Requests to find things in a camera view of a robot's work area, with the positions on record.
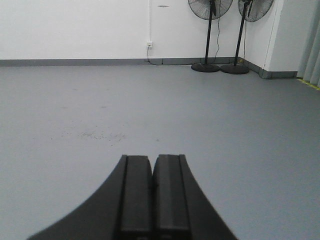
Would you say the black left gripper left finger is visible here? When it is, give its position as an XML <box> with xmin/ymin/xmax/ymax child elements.
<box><xmin>30</xmin><ymin>155</ymin><xmax>153</xmax><ymax>240</ymax></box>

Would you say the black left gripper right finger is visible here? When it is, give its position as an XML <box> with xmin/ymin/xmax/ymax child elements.
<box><xmin>153</xmin><ymin>154</ymin><xmax>236</xmax><ymax>240</ymax></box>

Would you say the grey curtain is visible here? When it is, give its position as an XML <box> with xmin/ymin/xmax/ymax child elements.
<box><xmin>296</xmin><ymin>0</ymin><xmax>320</xmax><ymax>90</ymax></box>

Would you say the white wall power outlet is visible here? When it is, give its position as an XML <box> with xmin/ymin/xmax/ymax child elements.
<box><xmin>146</xmin><ymin>41</ymin><xmax>153</xmax><ymax>49</ymax></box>

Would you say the black pedestal fan left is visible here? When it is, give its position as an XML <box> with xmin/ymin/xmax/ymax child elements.
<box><xmin>188</xmin><ymin>0</ymin><xmax>233</xmax><ymax>73</ymax></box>

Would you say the black pedestal fan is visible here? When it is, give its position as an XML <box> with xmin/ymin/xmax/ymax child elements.
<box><xmin>220</xmin><ymin>0</ymin><xmax>274</xmax><ymax>75</ymax></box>
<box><xmin>188</xmin><ymin>0</ymin><xmax>233</xmax><ymax>73</ymax></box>

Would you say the white wall cable conduit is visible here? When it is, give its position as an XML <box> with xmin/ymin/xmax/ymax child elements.
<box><xmin>148</xmin><ymin>0</ymin><xmax>153</xmax><ymax>43</ymax></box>

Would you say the black pedestal fan right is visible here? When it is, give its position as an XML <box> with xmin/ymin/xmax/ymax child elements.
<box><xmin>220</xmin><ymin>0</ymin><xmax>274</xmax><ymax>75</ymax></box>

